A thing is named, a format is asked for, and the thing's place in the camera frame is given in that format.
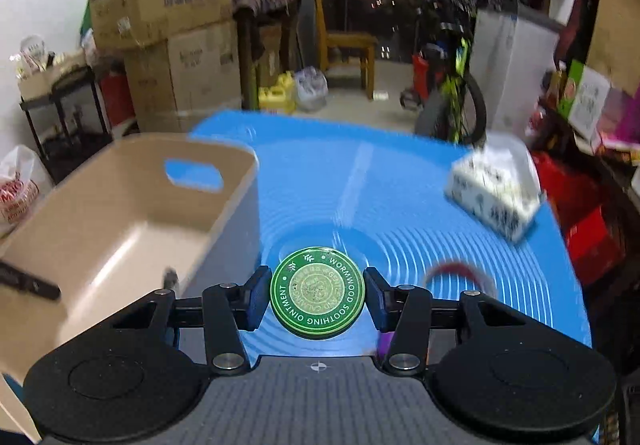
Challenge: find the sauce bottle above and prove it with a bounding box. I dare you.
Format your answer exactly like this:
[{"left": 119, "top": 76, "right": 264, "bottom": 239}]
[{"left": 547, "top": 62, "right": 568, "bottom": 107}]

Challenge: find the wooden chair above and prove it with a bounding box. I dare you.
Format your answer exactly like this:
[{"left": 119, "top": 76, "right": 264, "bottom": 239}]
[{"left": 310, "top": 0, "right": 379, "bottom": 100}]

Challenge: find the white red printed plastic bag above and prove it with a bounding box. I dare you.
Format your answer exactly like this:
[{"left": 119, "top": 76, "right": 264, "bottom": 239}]
[{"left": 0, "top": 145, "right": 53, "bottom": 232}]

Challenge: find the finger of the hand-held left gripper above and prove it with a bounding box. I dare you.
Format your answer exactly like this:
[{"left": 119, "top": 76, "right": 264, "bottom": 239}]
[{"left": 0, "top": 261, "right": 62, "bottom": 301}]

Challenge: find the blue silicone baking mat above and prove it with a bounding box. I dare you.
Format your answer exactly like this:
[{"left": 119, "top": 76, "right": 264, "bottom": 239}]
[{"left": 177, "top": 109, "right": 601, "bottom": 443}]

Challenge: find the red bucket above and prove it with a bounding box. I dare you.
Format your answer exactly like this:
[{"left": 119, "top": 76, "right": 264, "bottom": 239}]
[{"left": 99, "top": 72, "right": 137, "bottom": 127}]

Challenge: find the red plastic crate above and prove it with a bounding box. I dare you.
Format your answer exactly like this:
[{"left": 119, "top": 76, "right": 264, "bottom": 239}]
[{"left": 531, "top": 150, "right": 623, "bottom": 287}]

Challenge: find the black metal rack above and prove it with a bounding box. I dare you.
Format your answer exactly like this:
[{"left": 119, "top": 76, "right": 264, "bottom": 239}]
[{"left": 20, "top": 65, "right": 113, "bottom": 171}]

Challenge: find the white chest freezer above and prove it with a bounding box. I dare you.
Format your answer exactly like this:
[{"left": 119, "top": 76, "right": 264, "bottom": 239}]
[{"left": 470, "top": 0, "right": 563, "bottom": 138}]

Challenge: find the green round ointment tin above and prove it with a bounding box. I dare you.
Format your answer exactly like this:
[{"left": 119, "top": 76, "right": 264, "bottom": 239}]
[{"left": 270, "top": 246, "right": 362, "bottom": 339}]

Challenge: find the yellow plastic jug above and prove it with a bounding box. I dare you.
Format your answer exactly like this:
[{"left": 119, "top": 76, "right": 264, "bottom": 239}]
[
  {"left": 276, "top": 72, "right": 297, "bottom": 114},
  {"left": 258, "top": 86, "right": 281, "bottom": 112}
]

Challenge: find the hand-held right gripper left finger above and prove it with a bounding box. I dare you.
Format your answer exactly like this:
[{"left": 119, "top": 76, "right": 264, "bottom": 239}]
[{"left": 107, "top": 266, "right": 273, "bottom": 376}]

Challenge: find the clear tape roll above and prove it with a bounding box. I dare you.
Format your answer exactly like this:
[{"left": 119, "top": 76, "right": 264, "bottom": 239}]
[{"left": 422, "top": 260, "right": 497, "bottom": 300}]

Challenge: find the white printed tissue pack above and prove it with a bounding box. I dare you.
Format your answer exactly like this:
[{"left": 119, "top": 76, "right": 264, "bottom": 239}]
[{"left": 444, "top": 132, "right": 543, "bottom": 243}]

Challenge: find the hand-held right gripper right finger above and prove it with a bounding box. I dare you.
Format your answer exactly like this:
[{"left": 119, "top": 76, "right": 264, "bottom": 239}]
[{"left": 364, "top": 266, "right": 531, "bottom": 376}]

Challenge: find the dark wooden table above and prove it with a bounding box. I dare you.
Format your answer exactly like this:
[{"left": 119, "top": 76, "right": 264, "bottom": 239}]
[{"left": 234, "top": 0, "right": 304, "bottom": 96}]

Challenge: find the green white carton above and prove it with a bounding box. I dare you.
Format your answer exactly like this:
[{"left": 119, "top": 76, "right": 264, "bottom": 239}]
[{"left": 559, "top": 60, "right": 612, "bottom": 138}]

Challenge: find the clear plastic bag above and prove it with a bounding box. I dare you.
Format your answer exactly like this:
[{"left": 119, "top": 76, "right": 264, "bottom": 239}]
[{"left": 295, "top": 66, "right": 329, "bottom": 109}]

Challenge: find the beige plastic storage bin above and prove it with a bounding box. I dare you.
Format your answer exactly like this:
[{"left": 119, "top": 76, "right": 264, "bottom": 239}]
[{"left": 0, "top": 134, "right": 261, "bottom": 443}]

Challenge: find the green black bicycle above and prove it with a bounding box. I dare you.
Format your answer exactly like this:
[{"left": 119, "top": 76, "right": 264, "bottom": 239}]
[{"left": 400, "top": 0, "right": 488, "bottom": 146}]

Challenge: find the flat brown cardboard sheet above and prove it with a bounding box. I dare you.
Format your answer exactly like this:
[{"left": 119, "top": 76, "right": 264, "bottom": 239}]
[{"left": 585, "top": 0, "right": 640, "bottom": 93}]

